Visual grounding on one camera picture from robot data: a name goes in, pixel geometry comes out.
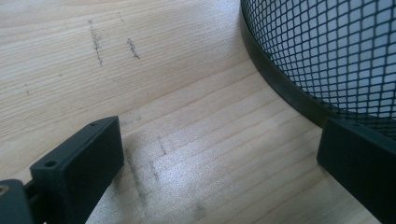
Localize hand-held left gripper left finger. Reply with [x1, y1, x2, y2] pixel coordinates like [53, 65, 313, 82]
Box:
[29, 116, 125, 224]

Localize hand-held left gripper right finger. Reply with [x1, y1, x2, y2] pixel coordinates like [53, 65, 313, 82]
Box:
[317, 117, 396, 224]

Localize black mesh wire basket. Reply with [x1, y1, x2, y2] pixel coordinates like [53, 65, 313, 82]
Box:
[239, 0, 396, 141]

